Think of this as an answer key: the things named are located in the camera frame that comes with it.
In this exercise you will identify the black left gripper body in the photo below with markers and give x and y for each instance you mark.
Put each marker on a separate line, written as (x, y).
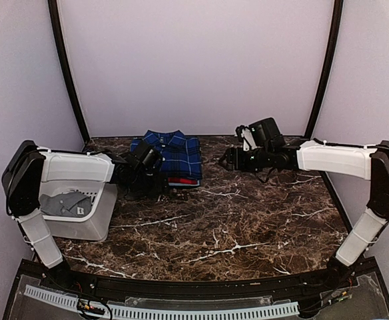
(142, 185)

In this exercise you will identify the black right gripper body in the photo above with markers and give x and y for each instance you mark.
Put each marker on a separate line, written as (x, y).
(262, 159)

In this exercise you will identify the blue plaid long sleeve shirt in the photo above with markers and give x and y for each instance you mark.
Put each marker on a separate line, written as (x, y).
(181, 154)

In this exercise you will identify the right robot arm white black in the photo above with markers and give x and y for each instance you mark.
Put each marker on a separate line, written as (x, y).
(263, 146)

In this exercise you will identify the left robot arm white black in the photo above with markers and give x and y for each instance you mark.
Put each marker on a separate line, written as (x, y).
(32, 166)

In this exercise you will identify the red black plaid folded shirt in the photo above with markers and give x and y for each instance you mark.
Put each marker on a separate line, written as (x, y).
(182, 181)

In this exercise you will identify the white plastic laundry basket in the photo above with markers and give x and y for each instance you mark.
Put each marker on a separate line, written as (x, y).
(92, 227)

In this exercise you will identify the grey shirt in basket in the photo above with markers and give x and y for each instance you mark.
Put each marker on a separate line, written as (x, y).
(71, 204)

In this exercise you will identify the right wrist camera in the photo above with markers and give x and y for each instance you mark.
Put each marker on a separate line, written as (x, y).
(244, 135)

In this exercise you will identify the white slotted cable duct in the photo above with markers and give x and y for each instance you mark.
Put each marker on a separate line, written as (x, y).
(143, 308)

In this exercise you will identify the black front rail base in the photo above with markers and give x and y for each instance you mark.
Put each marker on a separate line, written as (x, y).
(308, 288)

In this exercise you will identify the black corner frame post right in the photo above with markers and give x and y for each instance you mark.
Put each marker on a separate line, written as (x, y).
(326, 68)

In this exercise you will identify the black corner frame post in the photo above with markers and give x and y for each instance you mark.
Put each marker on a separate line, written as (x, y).
(326, 68)
(53, 8)

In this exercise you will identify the black corner frame post left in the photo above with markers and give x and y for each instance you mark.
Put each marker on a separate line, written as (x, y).
(53, 8)

